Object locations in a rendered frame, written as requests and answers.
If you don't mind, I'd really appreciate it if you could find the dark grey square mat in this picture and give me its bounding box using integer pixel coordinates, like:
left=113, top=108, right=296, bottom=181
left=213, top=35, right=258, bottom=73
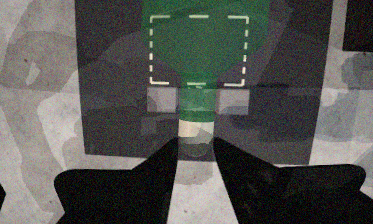
left=74, top=0, right=334, bottom=166

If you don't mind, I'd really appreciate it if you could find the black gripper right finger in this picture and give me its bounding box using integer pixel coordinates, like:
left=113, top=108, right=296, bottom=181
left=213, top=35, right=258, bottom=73
left=213, top=137, right=366, bottom=224

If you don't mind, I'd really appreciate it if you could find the green glass bottle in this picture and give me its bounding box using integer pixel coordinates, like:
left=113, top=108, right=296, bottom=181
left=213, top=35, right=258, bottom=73
left=141, top=0, right=270, bottom=157

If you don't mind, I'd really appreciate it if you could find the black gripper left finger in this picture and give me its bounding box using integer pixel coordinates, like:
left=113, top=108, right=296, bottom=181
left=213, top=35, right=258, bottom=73
left=54, top=137, right=178, bottom=224

